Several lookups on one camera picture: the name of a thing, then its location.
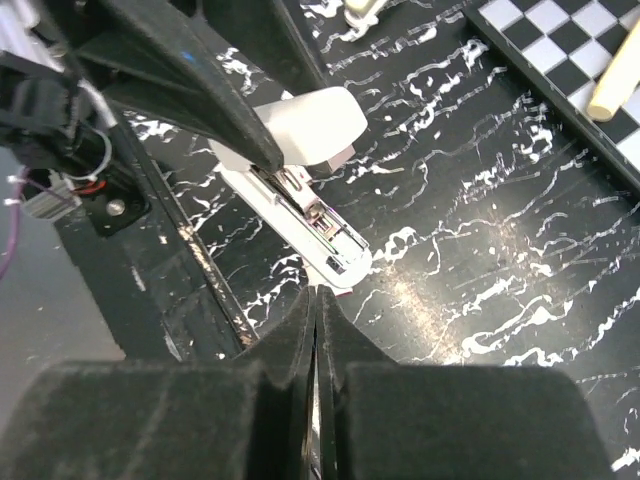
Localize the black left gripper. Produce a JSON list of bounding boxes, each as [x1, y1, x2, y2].
[[1, 1, 284, 237]]

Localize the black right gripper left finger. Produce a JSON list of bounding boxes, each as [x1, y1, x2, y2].
[[1, 288, 316, 479]]

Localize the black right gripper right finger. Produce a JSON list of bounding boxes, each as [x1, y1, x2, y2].
[[315, 287, 614, 479]]

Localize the cream white stapler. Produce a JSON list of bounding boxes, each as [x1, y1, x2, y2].
[[344, 0, 388, 29]]

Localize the black white chessboard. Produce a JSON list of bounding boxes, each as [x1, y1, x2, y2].
[[465, 0, 639, 187]]

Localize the cream wooden rolling pin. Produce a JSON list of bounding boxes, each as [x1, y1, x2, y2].
[[586, 22, 639, 122]]

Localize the black mounting base plate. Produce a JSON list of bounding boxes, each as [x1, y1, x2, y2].
[[55, 123, 258, 361]]

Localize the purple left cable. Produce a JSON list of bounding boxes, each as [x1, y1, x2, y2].
[[0, 169, 31, 281]]

